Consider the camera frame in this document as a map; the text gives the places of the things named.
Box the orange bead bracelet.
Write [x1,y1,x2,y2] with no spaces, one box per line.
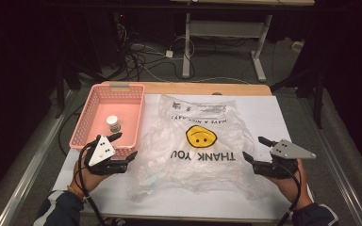
[66,185,87,202]

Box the tangle of black floor cables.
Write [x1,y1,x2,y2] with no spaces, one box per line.
[114,23,199,83]

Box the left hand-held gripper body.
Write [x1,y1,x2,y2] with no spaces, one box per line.
[84,135,130,176]

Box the person's right hand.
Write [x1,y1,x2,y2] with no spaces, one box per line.
[274,158,314,211]

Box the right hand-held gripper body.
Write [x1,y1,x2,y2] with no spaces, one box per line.
[253,138,317,180]

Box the small white-lidded jar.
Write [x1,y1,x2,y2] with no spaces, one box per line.
[106,114,123,134]

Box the pink plastic basket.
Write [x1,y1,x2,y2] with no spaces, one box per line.
[69,83,146,159]

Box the hand-held gripper black cable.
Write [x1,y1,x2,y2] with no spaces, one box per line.
[275,163,303,226]
[75,139,109,226]

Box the white paper table sheet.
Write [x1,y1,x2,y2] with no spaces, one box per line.
[52,93,316,221]

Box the small beige box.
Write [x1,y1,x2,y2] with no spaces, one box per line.
[291,40,305,54]

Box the left hand-held gripper black cable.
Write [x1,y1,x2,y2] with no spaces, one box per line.
[75,139,109,226]

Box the right hand-held gripper black cable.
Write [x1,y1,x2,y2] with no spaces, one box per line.
[275,163,303,226]

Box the white metal-framed table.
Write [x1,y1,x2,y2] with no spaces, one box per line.
[169,0,316,83]

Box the person's left hand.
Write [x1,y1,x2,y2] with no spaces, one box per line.
[70,156,116,197]

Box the metal floor rail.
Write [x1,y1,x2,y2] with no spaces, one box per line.
[0,89,78,226]
[305,123,362,226]

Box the clear plastic bag yellow smiley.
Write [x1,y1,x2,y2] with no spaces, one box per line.
[126,93,265,202]

